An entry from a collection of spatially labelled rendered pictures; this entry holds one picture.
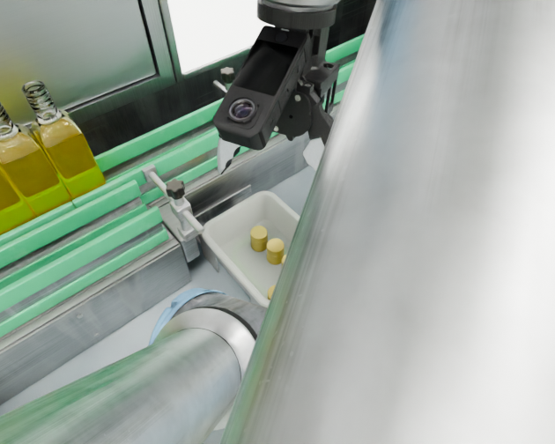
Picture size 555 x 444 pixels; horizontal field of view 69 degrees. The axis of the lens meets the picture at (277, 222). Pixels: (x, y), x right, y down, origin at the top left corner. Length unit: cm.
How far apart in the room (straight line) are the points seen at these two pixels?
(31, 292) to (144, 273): 17
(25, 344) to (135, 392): 48
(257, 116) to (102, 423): 24
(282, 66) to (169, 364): 25
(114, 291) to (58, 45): 40
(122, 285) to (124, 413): 49
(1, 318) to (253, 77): 50
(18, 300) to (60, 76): 37
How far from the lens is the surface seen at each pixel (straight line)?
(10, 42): 76
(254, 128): 33
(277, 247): 77
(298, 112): 40
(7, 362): 75
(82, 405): 24
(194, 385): 30
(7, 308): 69
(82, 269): 68
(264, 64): 37
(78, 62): 80
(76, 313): 72
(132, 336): 80
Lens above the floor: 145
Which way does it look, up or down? 52 degrees down
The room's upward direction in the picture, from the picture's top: straight up
